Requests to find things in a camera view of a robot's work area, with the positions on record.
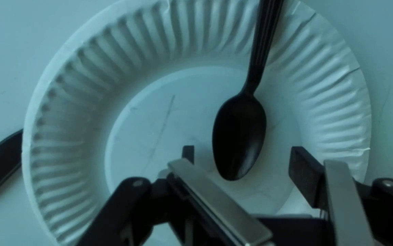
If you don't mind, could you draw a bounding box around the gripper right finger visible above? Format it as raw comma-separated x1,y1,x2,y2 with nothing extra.
288,146,393,246

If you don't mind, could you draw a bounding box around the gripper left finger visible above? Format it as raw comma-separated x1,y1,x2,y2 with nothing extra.
76,145,275,246

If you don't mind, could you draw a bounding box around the black plastic spoon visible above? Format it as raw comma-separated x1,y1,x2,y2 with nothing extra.
212,0,285,181

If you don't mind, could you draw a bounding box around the white paper plate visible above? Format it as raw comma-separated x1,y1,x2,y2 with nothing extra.
22,0,372,246

